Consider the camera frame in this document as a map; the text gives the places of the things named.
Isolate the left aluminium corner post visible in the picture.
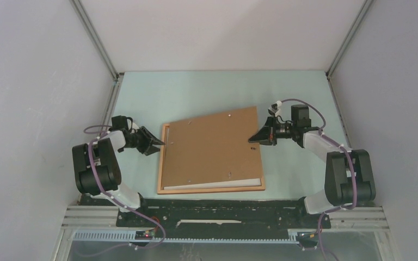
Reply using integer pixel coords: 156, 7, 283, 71
69, 0, 120, 80

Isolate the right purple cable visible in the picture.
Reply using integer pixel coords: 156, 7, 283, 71
272, 99, 358, 261

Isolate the right aluminium corner post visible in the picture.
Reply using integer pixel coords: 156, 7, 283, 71
325, 0, 374, 77

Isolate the aluminium corner post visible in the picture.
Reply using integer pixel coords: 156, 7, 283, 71
325, 0, 374, 77
69, 0, 120, 80

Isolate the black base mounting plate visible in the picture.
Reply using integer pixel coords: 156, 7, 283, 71
116, 196, 331, 239

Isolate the wooden picture frame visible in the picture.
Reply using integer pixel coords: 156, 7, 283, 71
157, 123, 265, 195

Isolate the sunset photo print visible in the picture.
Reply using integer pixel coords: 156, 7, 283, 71
163, 178, 261, 190

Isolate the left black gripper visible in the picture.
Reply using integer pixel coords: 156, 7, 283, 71
124, 126, 164, 156

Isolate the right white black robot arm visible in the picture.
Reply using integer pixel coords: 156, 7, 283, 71
248, 100, 376, 227

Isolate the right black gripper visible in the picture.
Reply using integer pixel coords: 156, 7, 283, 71
248, 115, 296, 146

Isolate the aluminium rail with cable duct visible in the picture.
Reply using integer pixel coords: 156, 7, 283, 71
51, 206, 401, 260

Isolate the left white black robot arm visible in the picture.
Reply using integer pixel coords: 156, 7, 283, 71
72, 115, 165, 227

